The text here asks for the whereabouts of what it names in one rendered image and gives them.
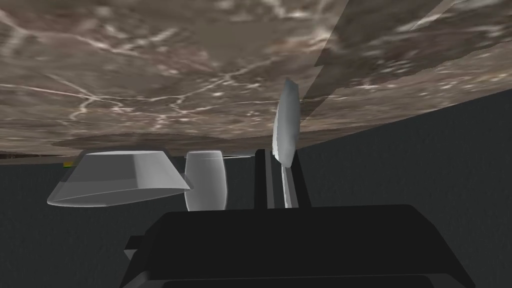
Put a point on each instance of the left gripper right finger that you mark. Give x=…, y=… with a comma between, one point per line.
x=300, y=188

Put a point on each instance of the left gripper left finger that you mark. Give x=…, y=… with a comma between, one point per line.
x=260, y=180

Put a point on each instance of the grey spoon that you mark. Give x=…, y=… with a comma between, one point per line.
x=286, y=116

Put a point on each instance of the grey cup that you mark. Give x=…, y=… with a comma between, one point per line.
x=206, y=184

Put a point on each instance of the grey bowl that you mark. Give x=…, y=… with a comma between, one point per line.
x=120, y=176

